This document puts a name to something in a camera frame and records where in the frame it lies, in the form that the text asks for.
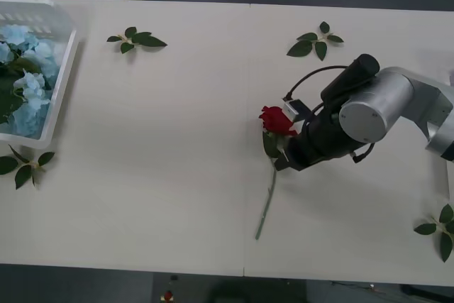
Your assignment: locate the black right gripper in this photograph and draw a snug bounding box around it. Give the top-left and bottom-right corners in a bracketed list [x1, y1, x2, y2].
[272, 118, 322, 173]

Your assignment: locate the loose green leaf twig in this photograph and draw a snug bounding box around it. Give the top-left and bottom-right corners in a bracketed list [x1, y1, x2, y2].
[0, 145, 56, 190]
[106, 26, 168, 55]
[286, 21, 345, 62]
[414, 203, 454, 264]

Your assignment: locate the red rose with thick stem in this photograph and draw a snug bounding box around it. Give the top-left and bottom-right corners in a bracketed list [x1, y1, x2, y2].
[254, 105, 299, 241]

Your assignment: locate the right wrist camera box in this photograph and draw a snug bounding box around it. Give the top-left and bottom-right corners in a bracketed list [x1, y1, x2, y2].
[282, 99, 310, 123]

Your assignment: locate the small pale blue flower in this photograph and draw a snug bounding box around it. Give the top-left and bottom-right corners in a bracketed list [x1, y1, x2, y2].
[0, 71, 54, 138]

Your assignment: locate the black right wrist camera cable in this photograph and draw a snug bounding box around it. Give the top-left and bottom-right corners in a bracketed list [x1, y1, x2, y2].
[282, 64, 350, 102]

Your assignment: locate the shallow white box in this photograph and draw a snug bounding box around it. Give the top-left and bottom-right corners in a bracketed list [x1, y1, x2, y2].
[0, 0, 79, 150]

